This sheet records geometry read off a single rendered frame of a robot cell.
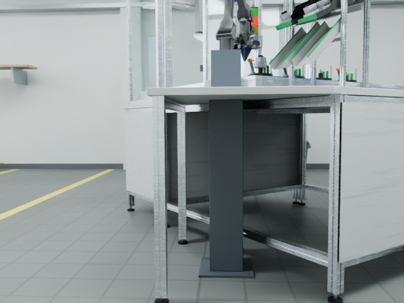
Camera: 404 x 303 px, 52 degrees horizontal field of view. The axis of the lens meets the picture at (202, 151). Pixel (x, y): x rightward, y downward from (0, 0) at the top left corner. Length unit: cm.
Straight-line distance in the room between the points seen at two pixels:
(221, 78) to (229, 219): 67
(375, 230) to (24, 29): 614
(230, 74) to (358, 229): 87
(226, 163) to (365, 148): 61
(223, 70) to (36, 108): 523
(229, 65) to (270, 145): 158
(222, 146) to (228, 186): 19
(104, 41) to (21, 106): 165
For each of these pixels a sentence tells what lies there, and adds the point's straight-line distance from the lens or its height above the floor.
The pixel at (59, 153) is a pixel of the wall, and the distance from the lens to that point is 682.
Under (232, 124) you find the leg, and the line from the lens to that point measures 194.
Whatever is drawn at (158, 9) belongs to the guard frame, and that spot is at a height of 149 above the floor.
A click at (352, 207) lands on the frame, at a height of 39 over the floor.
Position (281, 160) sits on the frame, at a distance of 354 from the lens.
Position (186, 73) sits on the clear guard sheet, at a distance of 366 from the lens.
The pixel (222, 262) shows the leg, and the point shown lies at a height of 6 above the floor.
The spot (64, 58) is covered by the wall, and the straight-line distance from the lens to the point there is 683.
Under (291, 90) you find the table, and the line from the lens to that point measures 159.
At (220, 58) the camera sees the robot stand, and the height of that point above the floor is 102.
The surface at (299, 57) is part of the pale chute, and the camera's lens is 209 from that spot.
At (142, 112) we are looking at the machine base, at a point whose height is 80.
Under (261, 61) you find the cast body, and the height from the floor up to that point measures 106.
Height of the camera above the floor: 73
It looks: 4 degrees down
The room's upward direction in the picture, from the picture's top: straight up
